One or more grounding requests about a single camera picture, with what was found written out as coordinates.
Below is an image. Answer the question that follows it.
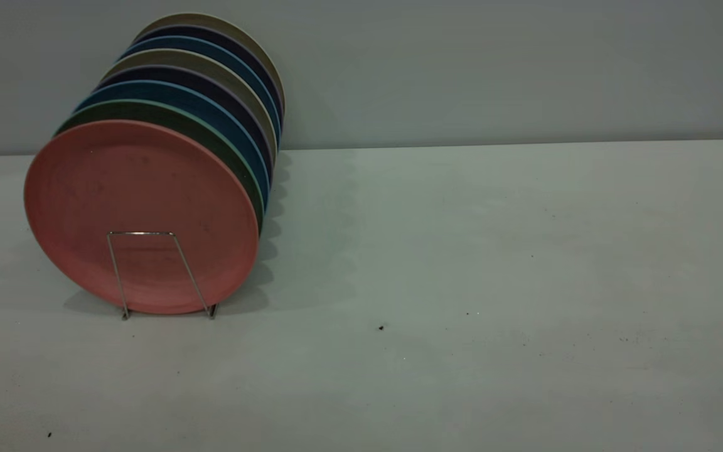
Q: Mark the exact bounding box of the pink round plate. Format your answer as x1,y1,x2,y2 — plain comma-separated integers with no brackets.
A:
23,120,260,316

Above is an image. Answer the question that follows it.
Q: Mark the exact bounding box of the green round plate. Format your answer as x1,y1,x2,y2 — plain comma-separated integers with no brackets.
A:
53,99,267,234

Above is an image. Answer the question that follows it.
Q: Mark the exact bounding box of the blue round plate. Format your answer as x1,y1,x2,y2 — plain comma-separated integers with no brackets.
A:
119,34,282,149
75,79,272,211

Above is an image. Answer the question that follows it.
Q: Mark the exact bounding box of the dark purple round plate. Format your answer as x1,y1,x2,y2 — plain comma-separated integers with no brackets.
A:
134,23,284,136
94,64,275,184

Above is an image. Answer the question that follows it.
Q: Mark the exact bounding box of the beige round plate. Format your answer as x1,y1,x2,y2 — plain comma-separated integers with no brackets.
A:
102,48,278,165
134,12,286,117

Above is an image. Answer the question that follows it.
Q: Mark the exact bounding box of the silver wire plate rack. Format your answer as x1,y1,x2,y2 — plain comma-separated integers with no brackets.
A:
106,230,220,321

